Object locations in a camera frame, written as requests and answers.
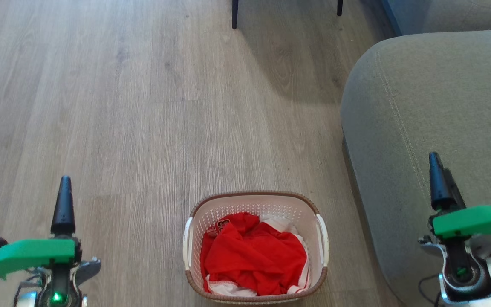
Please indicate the green and grey right gripper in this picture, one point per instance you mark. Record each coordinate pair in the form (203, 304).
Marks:
(475, 219)

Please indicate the green and grey left gripper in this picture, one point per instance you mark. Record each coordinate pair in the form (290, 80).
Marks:
(28, 253)

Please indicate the white plastic laundry basket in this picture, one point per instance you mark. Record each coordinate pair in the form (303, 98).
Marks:
(254, 202)

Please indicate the grey fabric sofa seat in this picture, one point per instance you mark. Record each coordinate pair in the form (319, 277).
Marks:
(433, 111)

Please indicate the grey sofa back cushion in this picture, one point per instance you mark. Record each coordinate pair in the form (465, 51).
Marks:
(463, 15)

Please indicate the dark blue sofa side panel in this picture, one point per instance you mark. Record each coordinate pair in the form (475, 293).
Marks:
(391, 15)

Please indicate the red jersey garment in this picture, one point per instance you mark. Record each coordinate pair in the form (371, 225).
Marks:
(254, 256)

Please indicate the black chair leg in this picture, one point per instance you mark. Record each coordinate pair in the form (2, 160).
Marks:
(339, 7)
(235, 15)

